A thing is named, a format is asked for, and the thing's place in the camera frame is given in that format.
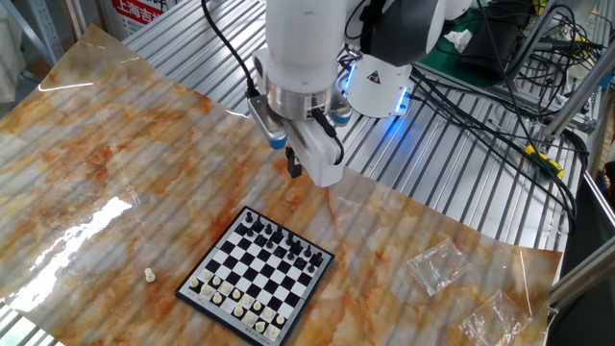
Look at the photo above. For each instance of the aluminium profile rail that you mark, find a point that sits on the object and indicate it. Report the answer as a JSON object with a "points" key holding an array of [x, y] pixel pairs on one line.
{"points": [[583, 274]]}

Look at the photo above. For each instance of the white chess pawn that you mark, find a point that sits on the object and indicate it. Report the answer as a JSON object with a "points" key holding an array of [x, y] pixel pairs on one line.
{"points": [[206, 274], [268, 312], [216, 280], [246, 299], [225, 288], [257, 305], [280, 319], [236, 293]]}

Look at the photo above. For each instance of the black chess bishop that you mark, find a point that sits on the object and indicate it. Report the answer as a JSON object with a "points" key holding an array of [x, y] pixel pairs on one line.
{"points": [[268, 229], [296, 247]]}

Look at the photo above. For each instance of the white chess queen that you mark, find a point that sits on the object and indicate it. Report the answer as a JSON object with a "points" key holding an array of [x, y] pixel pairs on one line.
{"points": [[150, 275]]}

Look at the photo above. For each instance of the black chess king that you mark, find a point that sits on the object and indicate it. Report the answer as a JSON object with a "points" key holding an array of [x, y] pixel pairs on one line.
{"points": [[289, 239]]}

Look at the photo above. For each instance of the orange marble pattern mat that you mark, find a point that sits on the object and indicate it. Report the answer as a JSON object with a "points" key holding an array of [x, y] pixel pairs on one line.
{"points": [[365, 298]]}

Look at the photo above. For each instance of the black chess rook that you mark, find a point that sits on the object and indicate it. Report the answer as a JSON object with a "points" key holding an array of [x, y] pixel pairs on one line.
{"points": [[316, 258], [249, 217]]}

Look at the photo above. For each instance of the grey metal bar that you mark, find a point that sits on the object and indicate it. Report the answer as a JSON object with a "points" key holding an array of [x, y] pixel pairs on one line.
{"points": [[531, 45]]}

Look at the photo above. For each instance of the white chess rook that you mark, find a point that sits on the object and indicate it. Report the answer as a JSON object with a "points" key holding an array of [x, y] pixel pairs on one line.
{"points": [[273, 331], [193, 281]]}

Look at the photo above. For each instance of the black framed folding chessboard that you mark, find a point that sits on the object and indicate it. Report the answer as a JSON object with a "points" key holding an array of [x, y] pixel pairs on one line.
{"points": [[283, 288]]}

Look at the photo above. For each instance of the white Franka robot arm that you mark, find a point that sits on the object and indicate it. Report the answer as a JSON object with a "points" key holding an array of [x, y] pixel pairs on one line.
{"points": [[307, 43]]}

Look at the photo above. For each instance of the black fabric pouch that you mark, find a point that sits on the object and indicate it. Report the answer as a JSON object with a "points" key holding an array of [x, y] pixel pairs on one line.
{"points": [[490, 53]]}

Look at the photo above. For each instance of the red and white sign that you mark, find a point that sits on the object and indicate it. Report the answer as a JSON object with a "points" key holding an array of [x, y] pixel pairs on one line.
{"points": [[137, 14]]}

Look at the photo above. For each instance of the crumpled white tissue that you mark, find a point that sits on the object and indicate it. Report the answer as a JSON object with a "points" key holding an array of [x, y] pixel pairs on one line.
{"points": [[459, 39]]}

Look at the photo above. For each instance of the grey slotted steel upright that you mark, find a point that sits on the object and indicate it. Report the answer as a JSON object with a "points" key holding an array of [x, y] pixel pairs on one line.
{"points": [[48, 33]]}

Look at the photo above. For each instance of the white chess king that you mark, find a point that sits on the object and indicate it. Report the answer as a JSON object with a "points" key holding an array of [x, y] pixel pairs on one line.
{"points": [[238, 310]]}

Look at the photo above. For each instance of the black chess queen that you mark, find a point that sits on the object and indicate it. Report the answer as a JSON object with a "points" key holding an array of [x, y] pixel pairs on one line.
{"points": [[277, 235]]}

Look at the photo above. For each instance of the aluminium profile post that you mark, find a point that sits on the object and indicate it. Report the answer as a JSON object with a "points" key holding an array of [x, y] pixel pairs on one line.
{"points": [[579, 93]]}

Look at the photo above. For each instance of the black chess knight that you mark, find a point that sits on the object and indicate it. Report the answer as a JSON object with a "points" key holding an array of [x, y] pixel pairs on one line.
{"points": [[258, 225], [307, 251]]}

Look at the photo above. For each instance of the green table mat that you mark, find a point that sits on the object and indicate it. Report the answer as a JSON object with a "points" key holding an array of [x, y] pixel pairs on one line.
{"points": [[427, 72]]}

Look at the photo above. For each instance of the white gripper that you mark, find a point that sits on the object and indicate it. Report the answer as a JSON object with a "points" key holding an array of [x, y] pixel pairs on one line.
{"points": [[327, 175]]}

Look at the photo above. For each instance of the beige metal post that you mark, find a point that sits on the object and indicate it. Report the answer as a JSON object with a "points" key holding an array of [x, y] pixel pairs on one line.
{"points": [[74, 19]]}

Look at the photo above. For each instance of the silver ribbed bar blue cap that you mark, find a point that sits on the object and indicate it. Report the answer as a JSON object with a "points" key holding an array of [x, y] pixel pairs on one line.
{"points": [[269, 122], [342, 116]]}

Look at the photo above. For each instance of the clear plastic zip bag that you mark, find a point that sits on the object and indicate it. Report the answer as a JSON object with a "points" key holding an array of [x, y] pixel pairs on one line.
{"points": [[437, 266], [495, 319]]}

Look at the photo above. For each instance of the white chess knight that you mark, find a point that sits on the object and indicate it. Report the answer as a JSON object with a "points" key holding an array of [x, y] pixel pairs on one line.
{"points": [[260, 327], [205, 289]]}

